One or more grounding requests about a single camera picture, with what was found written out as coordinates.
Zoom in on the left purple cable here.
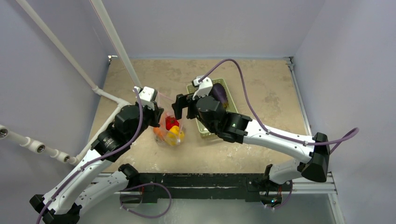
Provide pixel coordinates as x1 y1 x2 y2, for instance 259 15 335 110
35 88 144 224

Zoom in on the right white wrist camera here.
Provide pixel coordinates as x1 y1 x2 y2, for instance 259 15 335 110
192 76 213 100

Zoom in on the clear pink zip bag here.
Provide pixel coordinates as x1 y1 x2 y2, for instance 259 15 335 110
153 93 185 147

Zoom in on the white PVC pipe frame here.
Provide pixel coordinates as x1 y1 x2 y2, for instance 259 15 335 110
0 0 141 164

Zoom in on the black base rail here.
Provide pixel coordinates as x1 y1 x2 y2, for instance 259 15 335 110
123 173 292 205

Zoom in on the yellow bell pepper toy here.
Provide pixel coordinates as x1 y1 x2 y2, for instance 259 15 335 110
165 126 185 146

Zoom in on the light green plastic basket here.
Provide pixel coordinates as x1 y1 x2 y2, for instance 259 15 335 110
195 78 239 140

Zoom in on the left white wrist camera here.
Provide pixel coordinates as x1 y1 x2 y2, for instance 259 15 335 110
134 86 158 111

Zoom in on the red tomato toy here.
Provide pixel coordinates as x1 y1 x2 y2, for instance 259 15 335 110
165 116 179 131

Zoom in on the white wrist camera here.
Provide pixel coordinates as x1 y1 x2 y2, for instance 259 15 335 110
192 76 213 100
134 86 158 111

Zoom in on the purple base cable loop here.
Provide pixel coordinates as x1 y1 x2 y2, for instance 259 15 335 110
119 183 172 219

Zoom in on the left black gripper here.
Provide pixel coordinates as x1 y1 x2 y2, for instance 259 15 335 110
128 100 163 142

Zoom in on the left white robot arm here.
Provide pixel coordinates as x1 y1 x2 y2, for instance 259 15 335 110
29 102 164 224

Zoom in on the aluminium frame rail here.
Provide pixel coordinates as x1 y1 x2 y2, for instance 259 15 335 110
284 56 346 224

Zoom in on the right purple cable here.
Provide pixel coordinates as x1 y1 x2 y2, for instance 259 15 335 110
198 58 360 155

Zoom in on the purple eggplant toy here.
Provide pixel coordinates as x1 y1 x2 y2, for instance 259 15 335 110
211 83 229 108

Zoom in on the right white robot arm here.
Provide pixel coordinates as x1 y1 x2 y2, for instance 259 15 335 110
172 94 330 190

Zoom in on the orange fruit toy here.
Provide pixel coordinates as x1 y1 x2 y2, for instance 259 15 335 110
153 127 167 141

